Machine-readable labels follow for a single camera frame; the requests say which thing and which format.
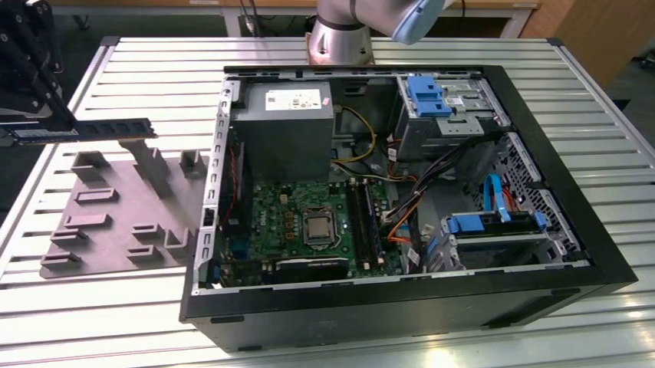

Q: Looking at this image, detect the metal drive cage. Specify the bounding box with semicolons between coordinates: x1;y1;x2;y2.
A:
394;72;513;162

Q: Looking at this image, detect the grey parts rack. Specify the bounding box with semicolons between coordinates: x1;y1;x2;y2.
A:
38;137;212;279

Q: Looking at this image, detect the black RAM slot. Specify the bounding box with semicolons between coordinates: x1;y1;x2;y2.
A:
347;176;371;270

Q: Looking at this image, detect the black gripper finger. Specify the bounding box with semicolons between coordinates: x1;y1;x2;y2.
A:
20;53;79;133

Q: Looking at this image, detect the blue plastic drive bracket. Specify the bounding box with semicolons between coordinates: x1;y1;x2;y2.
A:
407;75;455;118

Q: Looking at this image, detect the yellow wire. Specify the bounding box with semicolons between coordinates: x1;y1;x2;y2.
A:
330;106;416;182

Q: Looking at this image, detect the blue flat wire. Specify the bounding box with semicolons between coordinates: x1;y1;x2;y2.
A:
482;172;514;223

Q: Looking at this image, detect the hard disk in blue carrier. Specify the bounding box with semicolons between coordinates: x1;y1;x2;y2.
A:
442;212;549;237

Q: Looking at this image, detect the black white wire bundle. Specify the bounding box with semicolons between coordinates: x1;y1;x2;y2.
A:
380;191;428;223

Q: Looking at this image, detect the thin red wire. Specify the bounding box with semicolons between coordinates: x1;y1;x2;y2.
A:
227;144;243;215

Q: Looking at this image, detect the metal socket cover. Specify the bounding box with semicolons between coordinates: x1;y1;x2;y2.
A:
302;206;339;250

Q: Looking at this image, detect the brown wooden cabinet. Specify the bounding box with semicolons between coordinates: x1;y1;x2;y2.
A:
519;0;655;90

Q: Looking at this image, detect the grey power supply unit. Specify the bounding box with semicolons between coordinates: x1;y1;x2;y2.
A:
232;80;336;183

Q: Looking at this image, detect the silver CPU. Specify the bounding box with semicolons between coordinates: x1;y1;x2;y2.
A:
306;218;334;238

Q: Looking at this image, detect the green motherboard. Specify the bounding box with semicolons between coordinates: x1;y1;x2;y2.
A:
214;178;411;287

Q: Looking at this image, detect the black PC case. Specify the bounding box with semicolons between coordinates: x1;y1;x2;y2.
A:
178;64;639;353

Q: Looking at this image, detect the black flat cable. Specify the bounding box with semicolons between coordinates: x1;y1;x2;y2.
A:
408;130;506;200

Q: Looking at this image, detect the metal disk bay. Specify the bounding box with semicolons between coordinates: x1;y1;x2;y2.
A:
439;229;565;269

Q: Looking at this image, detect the black cable with silver plug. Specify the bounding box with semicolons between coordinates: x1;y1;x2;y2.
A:
240;0;262;36

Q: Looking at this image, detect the orange wire bundle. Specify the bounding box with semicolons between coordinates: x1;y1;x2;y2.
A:
386;218;414;245

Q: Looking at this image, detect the blue RAM stick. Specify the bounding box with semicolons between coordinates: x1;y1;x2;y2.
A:
0;117;159;146

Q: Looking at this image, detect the blue expansion slot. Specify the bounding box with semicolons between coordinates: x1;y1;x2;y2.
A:
228;238;248;264

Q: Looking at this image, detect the black graphics card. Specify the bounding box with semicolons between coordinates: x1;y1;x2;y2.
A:
262;255;350;285

